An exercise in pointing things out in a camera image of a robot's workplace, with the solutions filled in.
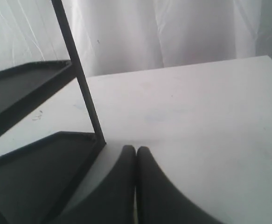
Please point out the white backdrop curtain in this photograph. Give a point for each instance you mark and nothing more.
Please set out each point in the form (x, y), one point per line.
(114, 36)

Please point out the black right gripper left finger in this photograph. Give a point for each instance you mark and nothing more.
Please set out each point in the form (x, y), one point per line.
(112, 201)

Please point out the black metal shelf rack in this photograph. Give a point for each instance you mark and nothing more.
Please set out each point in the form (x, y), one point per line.
(38, 179)

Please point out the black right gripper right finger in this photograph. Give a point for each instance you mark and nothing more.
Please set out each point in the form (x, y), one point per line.
(158, 200)

